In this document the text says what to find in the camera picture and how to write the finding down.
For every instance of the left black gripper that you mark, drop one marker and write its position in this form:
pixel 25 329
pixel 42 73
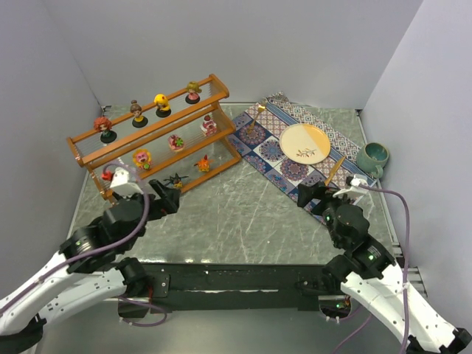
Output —
pixel 161 203

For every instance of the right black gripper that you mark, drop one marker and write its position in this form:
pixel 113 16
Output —
pixel 317 198

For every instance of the black dragon toy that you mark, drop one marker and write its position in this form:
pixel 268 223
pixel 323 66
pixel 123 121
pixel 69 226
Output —
pixel 176 181

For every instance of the orange dragon toy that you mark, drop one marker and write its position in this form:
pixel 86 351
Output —
pixel 203 164

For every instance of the pink bear sunflower toy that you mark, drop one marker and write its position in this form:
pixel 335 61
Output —
pixel 142 159

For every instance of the pink bear donut toy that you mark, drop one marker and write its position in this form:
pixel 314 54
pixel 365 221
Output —
pixel 176 143

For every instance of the pink bear cake toy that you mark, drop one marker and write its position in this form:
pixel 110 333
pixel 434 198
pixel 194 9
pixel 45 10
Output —
pixel 208 126

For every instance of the brown hair yellow figurine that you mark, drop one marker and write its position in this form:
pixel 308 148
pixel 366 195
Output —
pixel 139 121

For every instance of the red hair green figurine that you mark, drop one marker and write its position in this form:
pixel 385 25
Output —
pixel 103 125

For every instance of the blonde pink dress figurine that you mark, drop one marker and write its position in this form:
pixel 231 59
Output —
pixel 193 93

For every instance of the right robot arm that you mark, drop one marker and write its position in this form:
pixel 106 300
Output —
pixel 369 274

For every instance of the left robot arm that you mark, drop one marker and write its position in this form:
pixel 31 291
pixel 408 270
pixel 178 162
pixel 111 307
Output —
pixel 84 270

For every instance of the orange wooden acrylic shelf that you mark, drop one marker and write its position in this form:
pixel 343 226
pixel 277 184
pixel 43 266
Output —
pixel 185 120

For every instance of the cream and orange plate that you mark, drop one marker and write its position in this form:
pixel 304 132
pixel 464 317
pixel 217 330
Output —
pixel 305 144

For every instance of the teal ceramic mug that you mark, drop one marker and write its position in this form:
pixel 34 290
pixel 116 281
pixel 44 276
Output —
pixel 372 159

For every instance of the black base beam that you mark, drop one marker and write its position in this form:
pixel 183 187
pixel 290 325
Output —
pixel 212 286

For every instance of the gold fork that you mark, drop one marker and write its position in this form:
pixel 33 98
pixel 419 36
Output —
pixel 261 107

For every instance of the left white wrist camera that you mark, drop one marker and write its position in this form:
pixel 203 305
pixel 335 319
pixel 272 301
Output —
pixel 121 182

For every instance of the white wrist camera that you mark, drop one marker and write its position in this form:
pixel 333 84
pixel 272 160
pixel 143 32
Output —
pixel 356 186
pixel 121 182

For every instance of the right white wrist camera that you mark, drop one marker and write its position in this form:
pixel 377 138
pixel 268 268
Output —
pixel 356 186

